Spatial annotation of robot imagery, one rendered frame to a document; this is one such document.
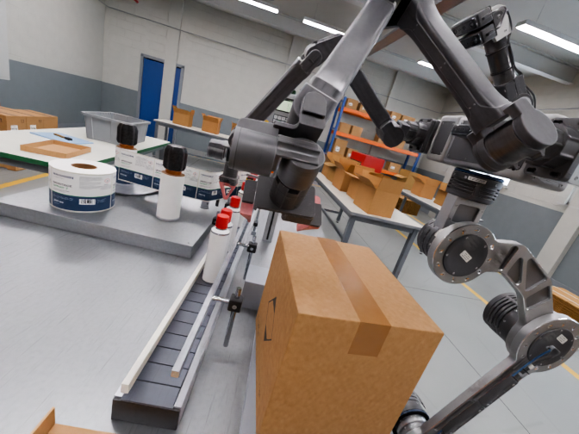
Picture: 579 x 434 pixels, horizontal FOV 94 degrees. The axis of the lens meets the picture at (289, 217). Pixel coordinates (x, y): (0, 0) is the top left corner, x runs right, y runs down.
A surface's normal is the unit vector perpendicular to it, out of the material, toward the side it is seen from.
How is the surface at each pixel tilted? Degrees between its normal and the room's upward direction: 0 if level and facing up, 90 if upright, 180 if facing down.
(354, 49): 52
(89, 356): 0
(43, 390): 0
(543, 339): 90
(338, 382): 90
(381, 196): 90
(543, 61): 90
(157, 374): 0
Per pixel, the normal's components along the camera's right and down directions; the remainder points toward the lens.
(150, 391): 0.25, -0.92
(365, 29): 0.29, -0.29
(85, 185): 0.56, 0.40
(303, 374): 0.11, 0.34
